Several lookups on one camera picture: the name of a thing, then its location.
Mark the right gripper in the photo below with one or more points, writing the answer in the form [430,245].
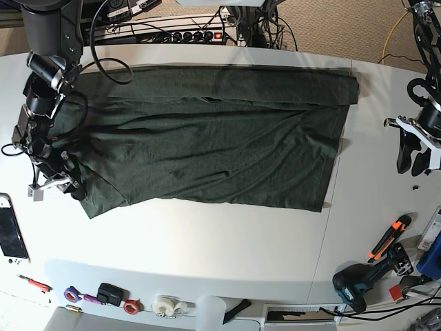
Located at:
[61,163]

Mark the dark green t-shirt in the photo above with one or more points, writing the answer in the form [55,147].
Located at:
[248,135]

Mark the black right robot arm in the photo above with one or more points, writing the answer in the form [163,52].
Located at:
[53,30]

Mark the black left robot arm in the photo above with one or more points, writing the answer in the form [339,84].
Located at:
[425,92]

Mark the orange black utility knife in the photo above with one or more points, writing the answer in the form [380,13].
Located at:
[389,237]

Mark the white handheld game console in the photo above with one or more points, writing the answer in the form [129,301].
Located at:
[12,243]

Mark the blue box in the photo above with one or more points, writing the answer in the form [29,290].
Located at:
[429,264]

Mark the purple tape roll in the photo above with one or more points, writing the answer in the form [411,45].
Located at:
[72,294]

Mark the red screwdriver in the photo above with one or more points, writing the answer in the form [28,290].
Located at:
[41,286]

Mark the purple marker pen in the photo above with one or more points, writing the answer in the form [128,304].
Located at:
[91,299]

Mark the brass bullet-shaped piece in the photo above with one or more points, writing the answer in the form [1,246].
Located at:
[73,308]

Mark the red tape roll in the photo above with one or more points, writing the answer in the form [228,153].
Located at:
[132,306]

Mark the teal black power drill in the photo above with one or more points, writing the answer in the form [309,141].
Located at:
[352,283]

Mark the white tape roll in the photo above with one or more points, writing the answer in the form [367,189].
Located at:
[166,306]

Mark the translucent plastic cup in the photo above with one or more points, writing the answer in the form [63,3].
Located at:
[210,312]

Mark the black power strip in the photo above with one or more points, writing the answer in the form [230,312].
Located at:
[187,37]

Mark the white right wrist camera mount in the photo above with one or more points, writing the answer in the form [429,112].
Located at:
[63,182]

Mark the black action camera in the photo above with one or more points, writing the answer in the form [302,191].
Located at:
[110,294]

